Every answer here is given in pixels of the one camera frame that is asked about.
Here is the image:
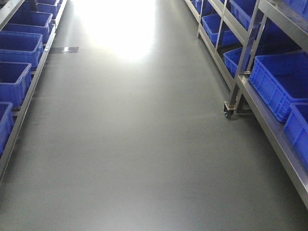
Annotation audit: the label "right steel shelf rack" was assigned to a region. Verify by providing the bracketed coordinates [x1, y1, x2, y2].
[186, 0, 308, 203]

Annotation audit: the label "steel shelf rack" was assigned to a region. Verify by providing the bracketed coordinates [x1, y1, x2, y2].
[0, 0, 66, 178]
[186, 0, 308, 203]

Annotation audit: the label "left steel shelf rack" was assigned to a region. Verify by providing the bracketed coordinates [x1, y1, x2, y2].
[0, 0, 66, 178]

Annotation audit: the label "blue plastic bin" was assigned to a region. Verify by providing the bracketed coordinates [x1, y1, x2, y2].
[2, 10, 53, 44]
[283, 103, 308, 171]
[223, 47, 243, 79]
[0, 62, 32, 107]
[0, 102, 14, 156]
[249, 52, 308, 123]
[0, 31, 44, 70]
[201, 13, 240, 48]

